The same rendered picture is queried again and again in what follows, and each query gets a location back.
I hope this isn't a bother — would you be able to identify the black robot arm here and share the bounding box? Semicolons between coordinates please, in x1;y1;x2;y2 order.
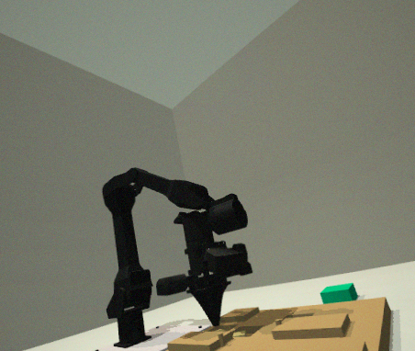
103;167;248;348

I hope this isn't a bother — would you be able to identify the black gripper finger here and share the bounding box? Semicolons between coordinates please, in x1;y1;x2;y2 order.
208;281;231;325
186;286;218;326

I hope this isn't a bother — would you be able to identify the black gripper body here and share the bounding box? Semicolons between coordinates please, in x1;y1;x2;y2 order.
156;238;252;296

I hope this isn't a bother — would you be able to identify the green rectangular block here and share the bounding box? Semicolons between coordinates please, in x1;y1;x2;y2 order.
320;283;358;304

